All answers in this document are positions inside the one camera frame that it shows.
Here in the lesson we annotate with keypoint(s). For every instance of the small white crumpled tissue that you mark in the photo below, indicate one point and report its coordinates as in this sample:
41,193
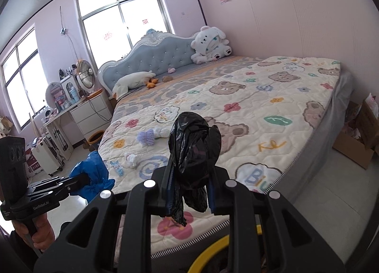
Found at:
131,160

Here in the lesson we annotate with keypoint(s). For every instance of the blue plastic bag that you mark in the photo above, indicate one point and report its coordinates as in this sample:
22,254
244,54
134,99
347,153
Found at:
98,180

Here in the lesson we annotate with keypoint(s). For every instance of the person left hand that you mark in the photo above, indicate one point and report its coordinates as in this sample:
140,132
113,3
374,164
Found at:
44,236

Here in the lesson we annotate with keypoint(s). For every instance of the white plastic bag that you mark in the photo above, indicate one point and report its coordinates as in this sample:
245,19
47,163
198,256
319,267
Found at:
161,132

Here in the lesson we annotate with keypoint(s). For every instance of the white cosmetic cabinet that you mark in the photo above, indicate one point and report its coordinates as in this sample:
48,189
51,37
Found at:
70,86

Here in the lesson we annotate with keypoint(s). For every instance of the large window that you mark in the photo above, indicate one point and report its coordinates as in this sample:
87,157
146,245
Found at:
113,27

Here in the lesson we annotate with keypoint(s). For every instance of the small brown plush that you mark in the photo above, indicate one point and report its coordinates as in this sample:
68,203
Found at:
166,79

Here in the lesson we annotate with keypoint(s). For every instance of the purple foam net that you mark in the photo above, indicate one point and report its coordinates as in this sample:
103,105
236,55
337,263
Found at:
146,138

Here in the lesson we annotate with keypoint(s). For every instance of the yellow rimmed trash bin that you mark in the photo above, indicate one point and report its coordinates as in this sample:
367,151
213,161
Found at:
205,257

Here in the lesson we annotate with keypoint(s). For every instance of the cardboard box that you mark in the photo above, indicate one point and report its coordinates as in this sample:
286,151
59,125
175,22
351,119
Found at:
358,139

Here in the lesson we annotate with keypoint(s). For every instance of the blue tufted headboard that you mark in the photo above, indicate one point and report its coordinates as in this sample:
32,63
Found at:
157,52

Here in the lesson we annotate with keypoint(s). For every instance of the side window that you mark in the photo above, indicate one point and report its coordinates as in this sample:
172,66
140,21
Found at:
24,80

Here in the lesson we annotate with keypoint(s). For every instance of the round vanity mirror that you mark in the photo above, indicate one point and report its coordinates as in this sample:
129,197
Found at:
55,96

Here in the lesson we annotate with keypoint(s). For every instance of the bed with cartoon quilt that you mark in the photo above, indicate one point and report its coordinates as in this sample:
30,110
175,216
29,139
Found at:
278,118

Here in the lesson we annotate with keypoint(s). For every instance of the white desk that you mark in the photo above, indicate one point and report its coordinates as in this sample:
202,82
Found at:
58,136

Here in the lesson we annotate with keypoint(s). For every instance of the white nightstand drawers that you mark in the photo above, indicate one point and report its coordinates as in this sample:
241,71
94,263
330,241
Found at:
93,115

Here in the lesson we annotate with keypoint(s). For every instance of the white goose plush pillow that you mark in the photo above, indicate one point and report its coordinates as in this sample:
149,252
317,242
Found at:
129,82

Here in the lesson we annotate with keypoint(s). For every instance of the orange rimmed small bin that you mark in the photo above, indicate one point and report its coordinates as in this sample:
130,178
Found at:
95,139

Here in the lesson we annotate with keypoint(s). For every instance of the white plush bear toy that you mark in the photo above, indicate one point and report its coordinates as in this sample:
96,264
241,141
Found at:
210,44

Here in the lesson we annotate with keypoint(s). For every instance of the electric fan heater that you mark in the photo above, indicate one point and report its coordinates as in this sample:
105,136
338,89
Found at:
85,77

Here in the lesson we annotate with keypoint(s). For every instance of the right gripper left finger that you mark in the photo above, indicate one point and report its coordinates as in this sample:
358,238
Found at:
112,234

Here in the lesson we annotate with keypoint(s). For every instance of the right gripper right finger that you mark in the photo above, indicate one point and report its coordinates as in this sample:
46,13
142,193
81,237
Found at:
266,228

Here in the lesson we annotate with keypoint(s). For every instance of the black plastic bag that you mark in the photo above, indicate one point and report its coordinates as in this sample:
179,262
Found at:
194,147

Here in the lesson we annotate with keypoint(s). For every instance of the white rolling cart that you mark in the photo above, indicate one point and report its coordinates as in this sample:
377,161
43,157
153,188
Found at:
47,156

